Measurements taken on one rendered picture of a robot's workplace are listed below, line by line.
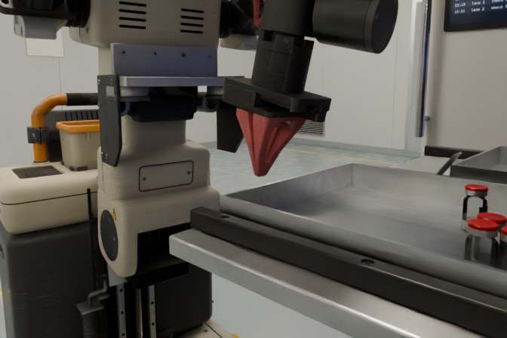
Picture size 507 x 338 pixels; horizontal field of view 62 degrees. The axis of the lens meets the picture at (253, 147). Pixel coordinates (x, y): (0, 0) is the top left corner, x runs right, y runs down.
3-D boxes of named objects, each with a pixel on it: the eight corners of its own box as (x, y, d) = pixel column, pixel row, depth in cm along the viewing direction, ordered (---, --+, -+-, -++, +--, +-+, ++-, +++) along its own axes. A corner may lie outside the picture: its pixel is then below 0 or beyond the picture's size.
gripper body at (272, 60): (292, 118, 40) (308, 37, 38) (219, 93, 46) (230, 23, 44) (330, 116, 44) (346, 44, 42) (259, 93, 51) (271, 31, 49)
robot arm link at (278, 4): (290, -24, 46) (259, -36, 41) (348, -18, 42) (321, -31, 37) (277, 42, 47) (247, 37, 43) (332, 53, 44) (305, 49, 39)
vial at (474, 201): (487, 230, 43) (491, 188, 43) (481, 235, 42) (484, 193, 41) (465, 225, 45) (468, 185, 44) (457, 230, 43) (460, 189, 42)
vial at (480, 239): (498, 281, 32) (504, 222, 31) (490, 291, 31) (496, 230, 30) (467, 271, 34) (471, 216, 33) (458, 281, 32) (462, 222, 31)
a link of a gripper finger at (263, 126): (255, 187, 43) (271, 97, 41) (209, 164, 48) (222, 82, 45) (295, 179, 48) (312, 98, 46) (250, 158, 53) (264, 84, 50)
